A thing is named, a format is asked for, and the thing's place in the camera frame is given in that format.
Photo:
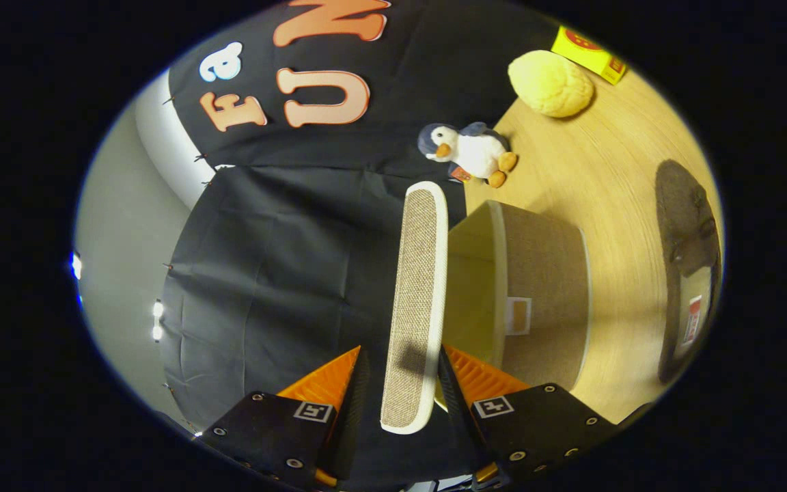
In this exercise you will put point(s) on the woven storage box lid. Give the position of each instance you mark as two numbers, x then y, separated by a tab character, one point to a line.
415	307

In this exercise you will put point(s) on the brown suede shoe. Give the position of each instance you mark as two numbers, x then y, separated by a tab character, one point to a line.
684	225

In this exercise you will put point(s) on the yellow book with red circle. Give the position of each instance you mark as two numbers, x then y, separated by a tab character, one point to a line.
588	51

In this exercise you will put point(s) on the yellow round bread plush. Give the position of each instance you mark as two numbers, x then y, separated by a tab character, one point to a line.
550	83

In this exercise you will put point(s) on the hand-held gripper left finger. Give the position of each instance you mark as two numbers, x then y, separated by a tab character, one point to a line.
356	410

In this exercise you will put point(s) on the black backdrop cloth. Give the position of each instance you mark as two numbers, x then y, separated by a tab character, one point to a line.
284	260

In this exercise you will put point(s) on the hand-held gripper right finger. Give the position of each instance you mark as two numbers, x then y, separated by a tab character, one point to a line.
458	410

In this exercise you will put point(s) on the blue and white penguin plush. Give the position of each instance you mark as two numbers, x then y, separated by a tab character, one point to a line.
475	152

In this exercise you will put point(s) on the beige fabric storage box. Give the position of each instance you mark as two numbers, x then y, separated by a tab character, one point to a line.
544	287

